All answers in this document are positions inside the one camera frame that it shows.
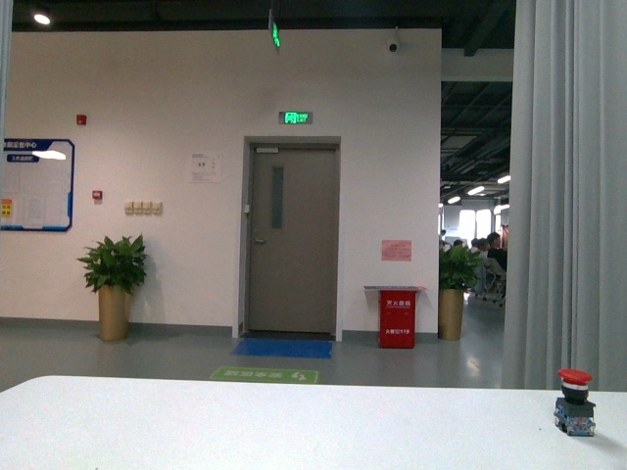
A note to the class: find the left potted plant gold pot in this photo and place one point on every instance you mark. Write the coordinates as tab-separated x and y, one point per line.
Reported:
113	269

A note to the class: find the security camera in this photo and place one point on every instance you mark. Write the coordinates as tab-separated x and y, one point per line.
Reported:
393	42

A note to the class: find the hanging green exit sign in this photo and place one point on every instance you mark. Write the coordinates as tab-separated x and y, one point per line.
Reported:
274	31

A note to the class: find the right potted plant gold pot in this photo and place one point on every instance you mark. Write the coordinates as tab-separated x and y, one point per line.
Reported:
455	291

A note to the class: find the pink paper notice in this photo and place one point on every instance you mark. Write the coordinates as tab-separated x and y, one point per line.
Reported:
396	250

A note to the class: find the blue floor mat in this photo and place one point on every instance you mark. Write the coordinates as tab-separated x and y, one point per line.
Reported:
284	348

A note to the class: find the grey left curtain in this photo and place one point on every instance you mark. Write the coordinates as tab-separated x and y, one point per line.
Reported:
7	8

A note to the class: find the red push button switch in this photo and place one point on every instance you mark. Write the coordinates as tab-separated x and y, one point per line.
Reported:
574	414

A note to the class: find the white paper notice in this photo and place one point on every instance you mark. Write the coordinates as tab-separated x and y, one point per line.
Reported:
205	167

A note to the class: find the beige wall switches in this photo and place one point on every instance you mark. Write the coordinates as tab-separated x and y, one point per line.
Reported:
143	207

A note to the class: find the blue notice board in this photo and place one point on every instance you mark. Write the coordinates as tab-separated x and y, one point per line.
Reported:
37	184

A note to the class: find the potted plant gold pot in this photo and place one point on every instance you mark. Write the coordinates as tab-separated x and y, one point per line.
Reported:
455	291
113	269

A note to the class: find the red fire extinguisher box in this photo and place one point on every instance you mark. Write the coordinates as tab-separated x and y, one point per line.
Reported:
397	306

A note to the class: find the grey door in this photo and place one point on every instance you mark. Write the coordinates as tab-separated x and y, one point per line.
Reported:
292	238

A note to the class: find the seated people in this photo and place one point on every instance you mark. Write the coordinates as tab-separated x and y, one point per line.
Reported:
480	268

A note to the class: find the green floor sticker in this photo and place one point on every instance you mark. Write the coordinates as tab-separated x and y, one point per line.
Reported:
265	375

